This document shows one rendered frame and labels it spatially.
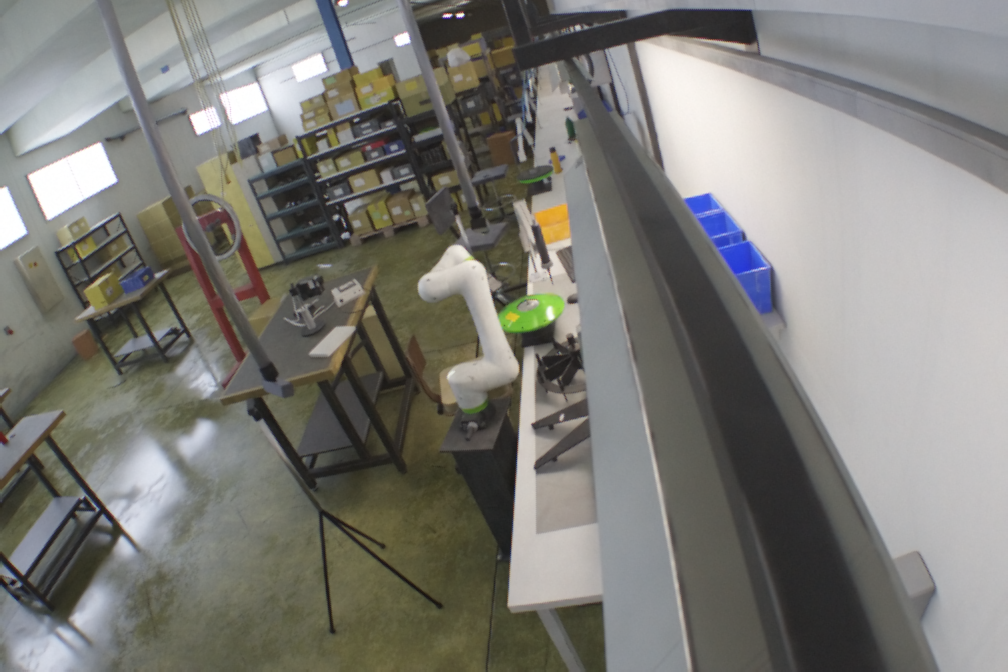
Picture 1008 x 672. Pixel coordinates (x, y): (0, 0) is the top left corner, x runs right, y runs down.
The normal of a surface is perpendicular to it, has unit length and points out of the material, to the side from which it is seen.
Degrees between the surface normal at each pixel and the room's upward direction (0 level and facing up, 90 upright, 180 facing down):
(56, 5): 90
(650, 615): 36
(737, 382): 0
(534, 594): 0
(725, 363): 0
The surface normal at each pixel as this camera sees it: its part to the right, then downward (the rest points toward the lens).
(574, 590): -0.30, -0.85
